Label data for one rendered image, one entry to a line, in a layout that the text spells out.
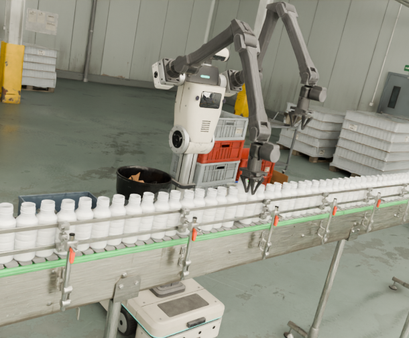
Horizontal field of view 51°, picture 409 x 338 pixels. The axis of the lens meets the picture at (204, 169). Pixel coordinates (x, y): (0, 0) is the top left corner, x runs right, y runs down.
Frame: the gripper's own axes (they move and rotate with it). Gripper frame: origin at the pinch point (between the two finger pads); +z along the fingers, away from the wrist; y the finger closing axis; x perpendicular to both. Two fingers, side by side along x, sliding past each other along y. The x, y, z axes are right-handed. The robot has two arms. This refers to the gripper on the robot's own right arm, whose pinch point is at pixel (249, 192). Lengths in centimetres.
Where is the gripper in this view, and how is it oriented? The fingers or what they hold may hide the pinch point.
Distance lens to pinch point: 176.4
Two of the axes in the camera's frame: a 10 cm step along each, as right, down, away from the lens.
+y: 6.6, 2.3, -7.2
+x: 7.4, -0.3, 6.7
